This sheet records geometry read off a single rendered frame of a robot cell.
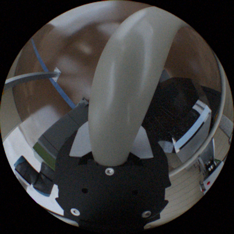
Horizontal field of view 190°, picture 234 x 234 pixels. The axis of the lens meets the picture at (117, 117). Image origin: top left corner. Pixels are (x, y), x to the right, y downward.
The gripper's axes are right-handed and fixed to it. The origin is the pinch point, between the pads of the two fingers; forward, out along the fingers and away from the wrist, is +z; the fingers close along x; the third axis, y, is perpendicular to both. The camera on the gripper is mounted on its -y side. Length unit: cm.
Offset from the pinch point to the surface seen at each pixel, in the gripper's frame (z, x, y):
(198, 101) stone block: 10.5, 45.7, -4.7
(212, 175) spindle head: -33, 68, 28
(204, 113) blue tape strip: 4.7, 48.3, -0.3
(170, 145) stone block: 7.2, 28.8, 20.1
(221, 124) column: -6, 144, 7
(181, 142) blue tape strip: 4.3, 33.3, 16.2
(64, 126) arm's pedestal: 33, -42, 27
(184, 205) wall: -247, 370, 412
